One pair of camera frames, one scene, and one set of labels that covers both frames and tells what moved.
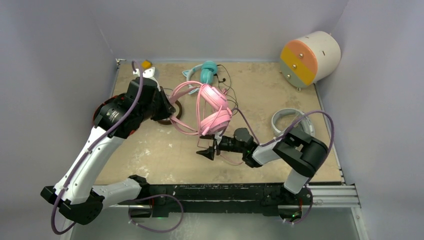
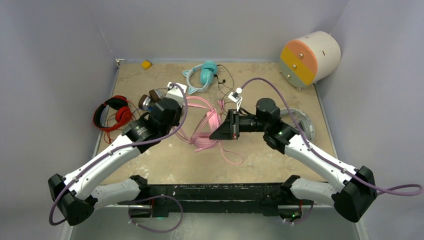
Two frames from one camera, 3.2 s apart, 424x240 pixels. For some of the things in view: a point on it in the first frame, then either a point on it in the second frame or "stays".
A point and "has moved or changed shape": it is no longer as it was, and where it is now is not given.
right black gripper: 209,153 to 228,130
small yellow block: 146,64 stays
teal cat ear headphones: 208,68 stays
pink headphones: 214,116 has moved or changed shape
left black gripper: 167,110 to 178,112
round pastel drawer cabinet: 310,59 stays
